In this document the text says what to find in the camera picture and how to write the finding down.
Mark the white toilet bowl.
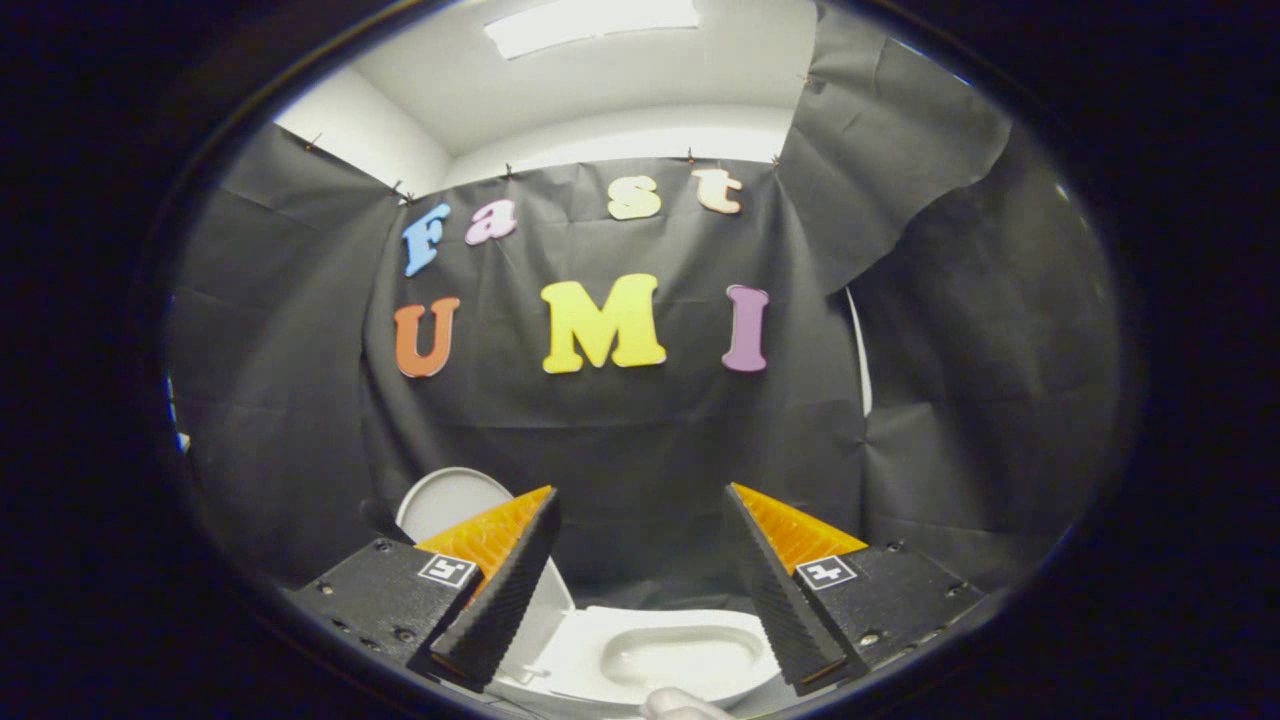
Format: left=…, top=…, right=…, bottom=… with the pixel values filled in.
left=498, top=605, right=783, bottom=707

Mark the white toilet lid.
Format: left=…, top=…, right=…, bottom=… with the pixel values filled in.
left=397, top=467, right=577, bottom=683

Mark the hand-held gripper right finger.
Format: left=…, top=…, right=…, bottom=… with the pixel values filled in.
left=722, top=482, right=989, bottom=697

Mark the black backdrop cloth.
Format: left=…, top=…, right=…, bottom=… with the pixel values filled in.
left=165, top=5, right=1121, bottom=613

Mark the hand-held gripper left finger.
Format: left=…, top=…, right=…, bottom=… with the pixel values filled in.
left=290, top=485, right=562, bottom=693

